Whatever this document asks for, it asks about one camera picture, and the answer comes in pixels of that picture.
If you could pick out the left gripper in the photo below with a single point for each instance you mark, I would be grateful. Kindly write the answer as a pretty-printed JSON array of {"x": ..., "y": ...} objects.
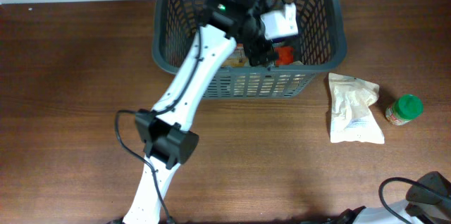
[{"x": 256, "y": 51}]

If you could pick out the orange spaghetti package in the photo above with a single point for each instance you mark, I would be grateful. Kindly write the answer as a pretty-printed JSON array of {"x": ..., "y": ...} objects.
[{"x": 284, "y": 57}]

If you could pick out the beige powder bag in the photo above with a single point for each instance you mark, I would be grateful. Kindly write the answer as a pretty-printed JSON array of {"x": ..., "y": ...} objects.
[{"x": 260, "y": 82}]

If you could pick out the grey plastic basket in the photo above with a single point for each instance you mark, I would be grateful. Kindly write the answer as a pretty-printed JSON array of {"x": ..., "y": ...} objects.
[{"x": 320, "y": 45}]

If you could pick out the beige food pouch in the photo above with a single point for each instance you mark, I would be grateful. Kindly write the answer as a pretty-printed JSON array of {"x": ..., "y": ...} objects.
[{"x": 351, "y": 117}]

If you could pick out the green lid spice jar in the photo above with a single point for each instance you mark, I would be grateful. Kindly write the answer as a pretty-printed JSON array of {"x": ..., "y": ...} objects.
[{"x": 405, "y": 109}]

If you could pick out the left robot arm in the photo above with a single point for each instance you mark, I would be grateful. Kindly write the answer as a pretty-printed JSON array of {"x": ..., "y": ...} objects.
[{"x": 165, "y": 129}]

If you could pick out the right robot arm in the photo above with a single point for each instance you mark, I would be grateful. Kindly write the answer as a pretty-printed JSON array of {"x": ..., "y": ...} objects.
[{"x": 426, "y": 201}]

